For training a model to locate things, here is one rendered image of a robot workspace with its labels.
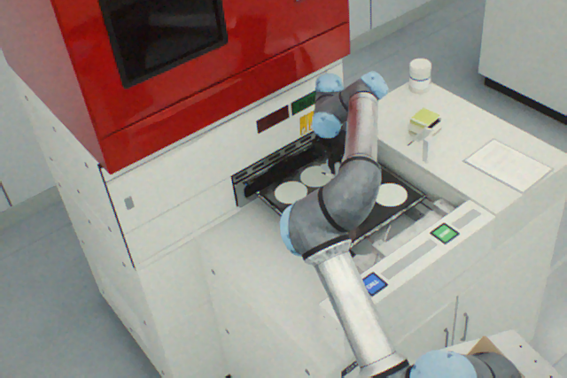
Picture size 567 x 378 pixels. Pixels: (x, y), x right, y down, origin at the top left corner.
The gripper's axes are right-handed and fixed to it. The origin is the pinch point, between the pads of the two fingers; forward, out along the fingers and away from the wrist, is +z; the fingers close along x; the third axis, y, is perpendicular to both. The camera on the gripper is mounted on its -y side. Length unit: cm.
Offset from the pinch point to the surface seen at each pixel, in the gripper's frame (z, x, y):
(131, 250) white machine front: 1, 56, 35
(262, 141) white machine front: -12.4, 9.5, 21.1
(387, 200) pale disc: 1.7, 0.0, -16.7
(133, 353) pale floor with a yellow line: 92, 48, 73
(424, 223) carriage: 3.7, 1.1, -29.5
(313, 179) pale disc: 1.7, 3.5, 7.8
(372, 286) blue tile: -4.8, 34.8, -32.4
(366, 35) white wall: 84, -200, 114
